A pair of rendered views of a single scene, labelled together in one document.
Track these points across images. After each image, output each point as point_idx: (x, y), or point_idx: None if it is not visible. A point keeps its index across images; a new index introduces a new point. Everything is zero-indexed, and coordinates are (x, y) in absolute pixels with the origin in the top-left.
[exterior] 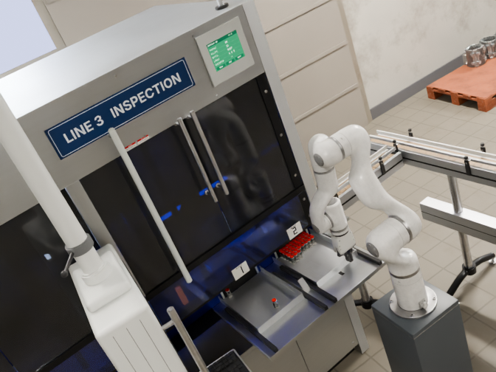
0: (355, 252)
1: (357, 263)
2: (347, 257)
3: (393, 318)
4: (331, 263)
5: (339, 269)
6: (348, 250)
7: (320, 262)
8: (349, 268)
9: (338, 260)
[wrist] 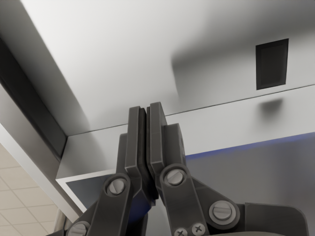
0: (75, 161)
1: (109, 72)
2: (181, 153)
3: None
4: (241, 175)
5: (253, 101)
6: (129, 217)
7: (271, 203)
8: (188, 72)
9: (198, 165)
